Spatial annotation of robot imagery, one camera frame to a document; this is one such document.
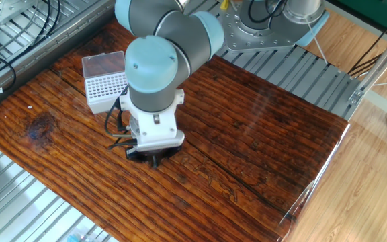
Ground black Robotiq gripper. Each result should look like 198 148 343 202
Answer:
125 145 183 169

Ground white pipette tip holder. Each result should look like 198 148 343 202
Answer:
84 72 129 114

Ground clear plastic holder lid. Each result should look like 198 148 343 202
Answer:
81 50 126 79

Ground clear tray blue items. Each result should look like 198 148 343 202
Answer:
64 225 114 242

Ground silver robot mounting plate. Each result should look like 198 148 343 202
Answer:
218 0 315 53

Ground perforated metal plate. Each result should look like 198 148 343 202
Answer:
0 0 38 26

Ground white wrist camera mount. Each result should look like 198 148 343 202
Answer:
119 89 186 153

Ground black wrist cables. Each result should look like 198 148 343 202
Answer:
104 85 139 151

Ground black cable bundle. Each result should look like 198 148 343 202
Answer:
0 0 62 95

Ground white cable tie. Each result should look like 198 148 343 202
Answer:
306 18 329 65

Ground aluminium corner post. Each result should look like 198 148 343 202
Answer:
347 23 387 122

